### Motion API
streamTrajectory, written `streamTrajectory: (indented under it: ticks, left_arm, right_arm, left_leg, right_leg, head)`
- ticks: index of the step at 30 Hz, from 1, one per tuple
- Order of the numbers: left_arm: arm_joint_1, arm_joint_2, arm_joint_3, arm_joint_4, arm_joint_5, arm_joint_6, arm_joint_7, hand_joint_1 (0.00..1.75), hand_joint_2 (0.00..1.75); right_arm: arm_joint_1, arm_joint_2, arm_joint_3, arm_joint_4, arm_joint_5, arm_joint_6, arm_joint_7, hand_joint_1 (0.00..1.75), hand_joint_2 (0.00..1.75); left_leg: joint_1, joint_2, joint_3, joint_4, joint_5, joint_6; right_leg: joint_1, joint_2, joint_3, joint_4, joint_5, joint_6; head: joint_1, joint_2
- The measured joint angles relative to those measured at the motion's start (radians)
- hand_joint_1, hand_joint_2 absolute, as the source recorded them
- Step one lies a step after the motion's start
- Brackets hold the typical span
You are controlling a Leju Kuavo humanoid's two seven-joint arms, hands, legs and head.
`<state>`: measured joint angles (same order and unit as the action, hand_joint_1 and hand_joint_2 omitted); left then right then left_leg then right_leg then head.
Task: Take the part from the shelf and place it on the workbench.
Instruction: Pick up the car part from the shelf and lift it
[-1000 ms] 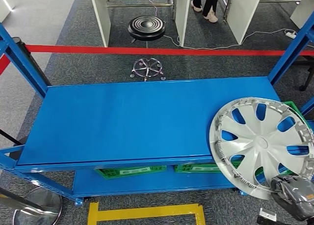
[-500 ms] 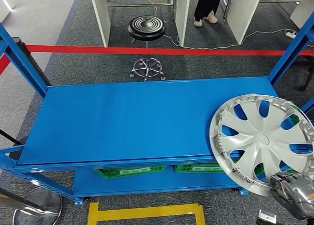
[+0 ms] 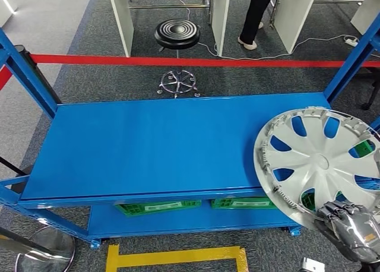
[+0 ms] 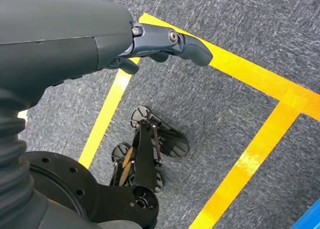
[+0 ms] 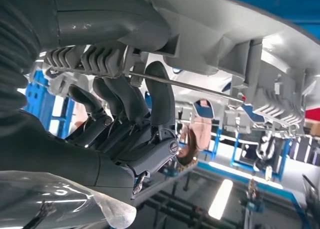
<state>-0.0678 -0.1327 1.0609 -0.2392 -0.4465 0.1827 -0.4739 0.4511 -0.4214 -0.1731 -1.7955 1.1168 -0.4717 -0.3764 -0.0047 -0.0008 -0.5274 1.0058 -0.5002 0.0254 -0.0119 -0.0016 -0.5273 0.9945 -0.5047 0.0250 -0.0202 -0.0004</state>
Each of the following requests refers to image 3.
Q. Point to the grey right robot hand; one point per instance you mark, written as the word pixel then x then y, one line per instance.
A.
pixel 350 231

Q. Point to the silver plastic wheel hubcap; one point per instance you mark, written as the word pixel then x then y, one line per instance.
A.
pixel 320 164

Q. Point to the blue metal shelf rack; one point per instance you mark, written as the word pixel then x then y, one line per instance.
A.
pixel 148 144

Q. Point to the black office chair base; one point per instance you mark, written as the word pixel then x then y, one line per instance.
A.
pixel 372 95

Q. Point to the white power strip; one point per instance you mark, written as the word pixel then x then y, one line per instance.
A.
pixel 351 41

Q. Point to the white desk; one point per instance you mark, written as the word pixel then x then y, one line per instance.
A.
pixel 121 18
pixel 294 14

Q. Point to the person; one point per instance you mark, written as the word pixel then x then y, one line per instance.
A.
pixel 256 10

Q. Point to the red barrier belt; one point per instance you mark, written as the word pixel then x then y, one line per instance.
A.
pixel 4 79
pixel 178 61

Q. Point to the black round stool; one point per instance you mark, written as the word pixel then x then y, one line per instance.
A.
pixel 176 34

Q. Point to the chrome barrier stanchion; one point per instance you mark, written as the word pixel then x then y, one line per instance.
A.
pixel 38 77
pixel 50 246

